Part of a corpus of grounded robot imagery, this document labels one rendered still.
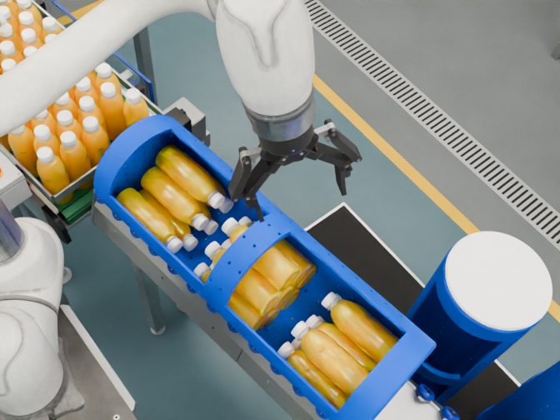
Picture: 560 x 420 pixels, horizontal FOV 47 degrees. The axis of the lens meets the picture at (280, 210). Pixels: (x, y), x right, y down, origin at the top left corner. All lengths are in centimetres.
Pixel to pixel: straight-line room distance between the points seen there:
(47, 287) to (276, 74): 85
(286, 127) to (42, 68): 30
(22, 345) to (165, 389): 134
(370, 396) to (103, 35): 87
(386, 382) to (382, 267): 136
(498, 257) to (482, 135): 169
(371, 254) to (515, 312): 108
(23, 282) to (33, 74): 65
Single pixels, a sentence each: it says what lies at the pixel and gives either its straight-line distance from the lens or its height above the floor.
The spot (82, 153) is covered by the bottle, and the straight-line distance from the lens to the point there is 181.
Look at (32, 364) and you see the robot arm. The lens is 133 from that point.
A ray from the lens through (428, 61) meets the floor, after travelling 364.
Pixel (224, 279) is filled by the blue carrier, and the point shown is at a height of 118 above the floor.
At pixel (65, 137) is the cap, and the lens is 179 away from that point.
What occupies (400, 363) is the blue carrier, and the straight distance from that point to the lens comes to 136.
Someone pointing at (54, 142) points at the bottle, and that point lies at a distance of 183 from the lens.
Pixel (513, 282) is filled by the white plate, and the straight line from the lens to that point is 176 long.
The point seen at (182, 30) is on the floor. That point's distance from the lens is 361.
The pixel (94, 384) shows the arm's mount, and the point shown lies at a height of 105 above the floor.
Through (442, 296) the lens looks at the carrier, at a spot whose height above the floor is 99.
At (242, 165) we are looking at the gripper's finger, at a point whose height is 175.
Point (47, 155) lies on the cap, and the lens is 176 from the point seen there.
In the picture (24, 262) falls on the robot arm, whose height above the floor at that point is 131.
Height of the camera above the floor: 249
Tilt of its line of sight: 59 degrees down
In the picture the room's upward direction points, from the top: 8 degrees clockwise
